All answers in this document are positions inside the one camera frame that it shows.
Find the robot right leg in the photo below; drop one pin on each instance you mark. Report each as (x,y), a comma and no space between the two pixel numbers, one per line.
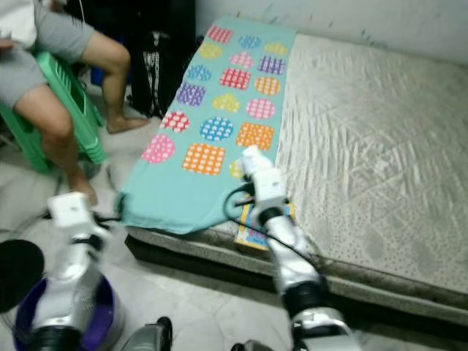
(252,346)

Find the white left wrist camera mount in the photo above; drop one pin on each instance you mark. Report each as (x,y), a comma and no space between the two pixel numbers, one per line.
(72,210)

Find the green plastic chair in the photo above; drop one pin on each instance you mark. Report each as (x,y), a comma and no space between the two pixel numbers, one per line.
(80,110)

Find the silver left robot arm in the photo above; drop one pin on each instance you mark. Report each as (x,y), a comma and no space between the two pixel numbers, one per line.
(73,292)

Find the grey patterned mattress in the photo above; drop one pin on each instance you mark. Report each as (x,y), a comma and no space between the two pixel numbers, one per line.
(358,146)

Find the black bed frame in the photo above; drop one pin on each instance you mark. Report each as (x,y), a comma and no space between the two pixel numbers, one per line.
(190,256)

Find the robot left leg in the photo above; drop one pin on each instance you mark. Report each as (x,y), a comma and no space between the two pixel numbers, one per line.
(150,336)

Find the purple bucket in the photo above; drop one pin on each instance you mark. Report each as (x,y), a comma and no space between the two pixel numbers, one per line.
(106,322)

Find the black patterned bag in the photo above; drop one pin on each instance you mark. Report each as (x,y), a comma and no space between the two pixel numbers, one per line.
(161,73)

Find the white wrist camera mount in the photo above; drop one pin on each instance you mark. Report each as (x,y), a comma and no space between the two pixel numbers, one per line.
(267,186)
(72,210)

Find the teal patterned blanket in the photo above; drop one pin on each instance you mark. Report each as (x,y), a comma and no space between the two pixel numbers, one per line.
(212,110)

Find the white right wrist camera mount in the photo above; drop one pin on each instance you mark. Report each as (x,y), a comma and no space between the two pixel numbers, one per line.
(267,186)

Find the colourful children's book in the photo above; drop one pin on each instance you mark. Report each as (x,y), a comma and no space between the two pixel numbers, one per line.
(252,234)

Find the robot leg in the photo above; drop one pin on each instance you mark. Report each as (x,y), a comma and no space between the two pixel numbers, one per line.
(252,346)
(150,336)

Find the black round lid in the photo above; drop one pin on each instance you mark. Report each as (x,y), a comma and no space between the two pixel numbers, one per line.
(14,270)

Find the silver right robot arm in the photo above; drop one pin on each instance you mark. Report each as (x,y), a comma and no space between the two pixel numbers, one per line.
(296,270)

